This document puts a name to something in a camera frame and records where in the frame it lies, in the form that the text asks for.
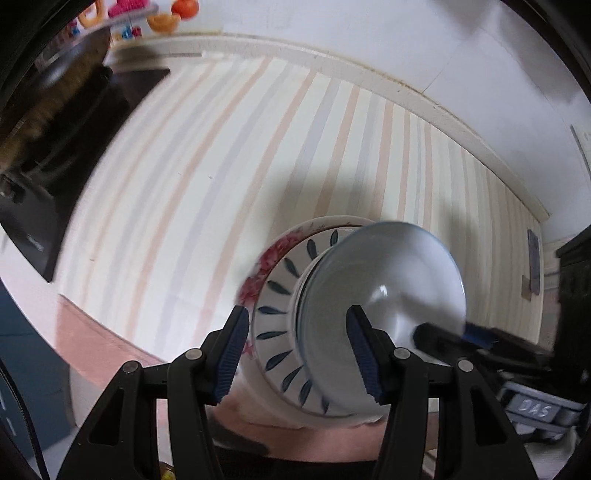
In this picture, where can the pastel striped tablecloth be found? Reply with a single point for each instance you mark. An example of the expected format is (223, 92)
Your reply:
(184, 207)

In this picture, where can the white plate with blue dashes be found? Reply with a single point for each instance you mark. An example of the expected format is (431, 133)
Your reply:
(277, 332)

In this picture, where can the white plate with pink flowers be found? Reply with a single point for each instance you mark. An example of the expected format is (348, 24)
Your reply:
(270, 265)

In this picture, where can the yellow ingot wall sticker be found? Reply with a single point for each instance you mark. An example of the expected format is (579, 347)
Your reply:
(164, 23)

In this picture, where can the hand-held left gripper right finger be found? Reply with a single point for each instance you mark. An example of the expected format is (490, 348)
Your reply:
(364, 357)

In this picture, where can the small blue card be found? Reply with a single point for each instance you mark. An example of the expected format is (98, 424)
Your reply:
(534, 258)

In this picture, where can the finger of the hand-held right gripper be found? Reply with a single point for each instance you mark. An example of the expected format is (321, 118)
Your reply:
(438, 344)
(508, 354)

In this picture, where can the dark blue cabinet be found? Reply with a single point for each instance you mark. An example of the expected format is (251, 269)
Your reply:
(32, 369)

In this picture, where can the black electronic device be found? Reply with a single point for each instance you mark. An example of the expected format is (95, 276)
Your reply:
(69, 175)

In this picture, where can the orange fruit wall sticker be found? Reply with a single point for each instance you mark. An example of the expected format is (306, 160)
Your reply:
(185, 7)

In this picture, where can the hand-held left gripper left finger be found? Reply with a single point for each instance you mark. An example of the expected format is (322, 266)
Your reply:
(231, 357)

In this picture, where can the pink wall sticker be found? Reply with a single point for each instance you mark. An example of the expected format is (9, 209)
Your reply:
(129, 6)

